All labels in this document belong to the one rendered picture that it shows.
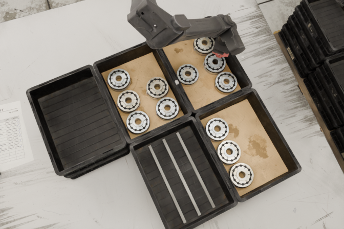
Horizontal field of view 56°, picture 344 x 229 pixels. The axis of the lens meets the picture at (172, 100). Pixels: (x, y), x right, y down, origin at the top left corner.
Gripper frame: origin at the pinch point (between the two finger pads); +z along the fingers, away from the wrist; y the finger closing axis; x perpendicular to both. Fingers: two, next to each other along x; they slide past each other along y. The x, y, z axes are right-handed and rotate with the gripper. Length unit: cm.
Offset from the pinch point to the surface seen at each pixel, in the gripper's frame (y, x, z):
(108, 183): -66, 32, 28
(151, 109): -30.5, 22.2, 14.9
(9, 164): -71, 78, 27
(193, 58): 0.3, 10.6, 15.3
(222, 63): 0.3, -3.4, 12.6
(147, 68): -11.9, 30.2, 15.0
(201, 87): -13.0, 3.0, 15.2
